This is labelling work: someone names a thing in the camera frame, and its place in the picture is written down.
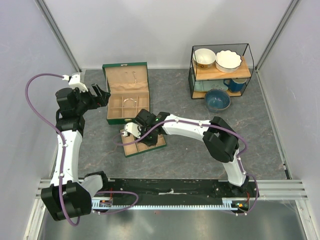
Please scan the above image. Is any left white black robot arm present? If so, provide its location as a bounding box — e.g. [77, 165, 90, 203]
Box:
[40, 83, 111, 221]

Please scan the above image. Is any white scalloped dish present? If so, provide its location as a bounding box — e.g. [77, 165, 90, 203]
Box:
[215, 50, 243, 73]

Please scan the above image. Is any light blue cable duct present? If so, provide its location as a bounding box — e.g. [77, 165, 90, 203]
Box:
[91, 197, 250, 212]

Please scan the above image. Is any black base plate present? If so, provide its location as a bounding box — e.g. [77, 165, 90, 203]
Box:
[98, 178, 260, 205]

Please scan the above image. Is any green jewelry tray insert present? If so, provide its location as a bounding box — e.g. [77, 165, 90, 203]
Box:
[120, 129, 167, 158]

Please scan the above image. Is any blue mug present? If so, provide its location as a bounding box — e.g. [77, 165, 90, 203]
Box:
[223, 78, 247, 93]

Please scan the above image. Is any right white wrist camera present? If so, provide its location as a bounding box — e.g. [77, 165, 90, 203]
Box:
[121, 122, 143, 139]

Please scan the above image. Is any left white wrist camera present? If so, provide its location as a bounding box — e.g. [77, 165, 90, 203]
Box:
[62, 73, 89, 93]

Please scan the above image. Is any blue ceramic bowl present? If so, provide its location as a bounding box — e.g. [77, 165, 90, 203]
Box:
[204, 89, 231, 113]

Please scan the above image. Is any green jewelry box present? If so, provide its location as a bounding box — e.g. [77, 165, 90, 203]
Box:
[102, 62, 150, 125]

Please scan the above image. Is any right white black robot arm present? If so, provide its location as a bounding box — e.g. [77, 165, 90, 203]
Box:
[125, 109, 249, 197]

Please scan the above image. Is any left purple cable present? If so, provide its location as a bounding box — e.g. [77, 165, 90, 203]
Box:
[25, 72, 140, 227]

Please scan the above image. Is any silver pearl bracelet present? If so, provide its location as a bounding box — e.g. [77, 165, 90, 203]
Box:
[122, 98, 138, 108]

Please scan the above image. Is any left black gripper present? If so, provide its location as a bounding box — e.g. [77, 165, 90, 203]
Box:
[71, 83, 110, 115]

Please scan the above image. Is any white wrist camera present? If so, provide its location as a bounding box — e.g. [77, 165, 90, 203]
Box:
[121, 122, 143, 139]
[62, 73, 89, 93]

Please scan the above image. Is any black wire shelf rack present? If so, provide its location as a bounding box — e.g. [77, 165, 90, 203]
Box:
[188, 43, 255, 99]

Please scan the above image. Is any white ceramic bowl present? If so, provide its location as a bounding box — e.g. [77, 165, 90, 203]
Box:
[192, 48, 216, 69]

